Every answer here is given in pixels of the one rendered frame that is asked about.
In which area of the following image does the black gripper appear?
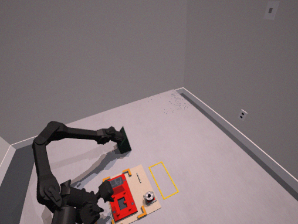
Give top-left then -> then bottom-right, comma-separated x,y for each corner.
76,181 -> 114,224

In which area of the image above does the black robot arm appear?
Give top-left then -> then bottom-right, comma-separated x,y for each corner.
32,121 -> 124,224

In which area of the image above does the grey wheel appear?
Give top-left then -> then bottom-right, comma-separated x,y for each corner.
145,192 -> 154,201

